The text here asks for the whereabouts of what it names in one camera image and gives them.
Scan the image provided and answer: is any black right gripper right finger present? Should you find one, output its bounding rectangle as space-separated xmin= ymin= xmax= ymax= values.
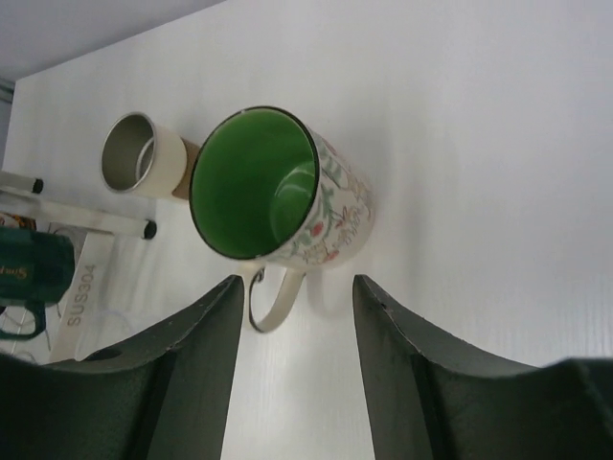
xmin=352 ymin=275 xmax=612 ymax=459

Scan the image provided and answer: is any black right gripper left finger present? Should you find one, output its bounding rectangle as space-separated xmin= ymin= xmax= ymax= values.
xmin=1 ymin=276 xmax=243 ymax=459

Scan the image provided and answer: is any dark teal cup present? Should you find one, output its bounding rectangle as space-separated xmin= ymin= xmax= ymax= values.
xmin=1 ymin=227 xmax=76 ymax=341

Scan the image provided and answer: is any floral mug green inside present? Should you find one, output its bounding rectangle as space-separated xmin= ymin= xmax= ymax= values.
xmin=189 ymin=105 xmax=375 ymax=334

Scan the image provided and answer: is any dark brown mug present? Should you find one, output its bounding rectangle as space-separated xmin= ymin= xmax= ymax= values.
xmin=0 ymin=213 xmax=36 ymax=230

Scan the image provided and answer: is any stainless steel dish rack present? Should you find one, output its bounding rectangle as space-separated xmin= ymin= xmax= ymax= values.
xmin=1 ymin=172 xmax=157 ymax=364

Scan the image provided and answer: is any steel cup with brown band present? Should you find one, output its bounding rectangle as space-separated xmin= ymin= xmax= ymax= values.
xmin=101 ymin=112 xmax=200 ymax=202

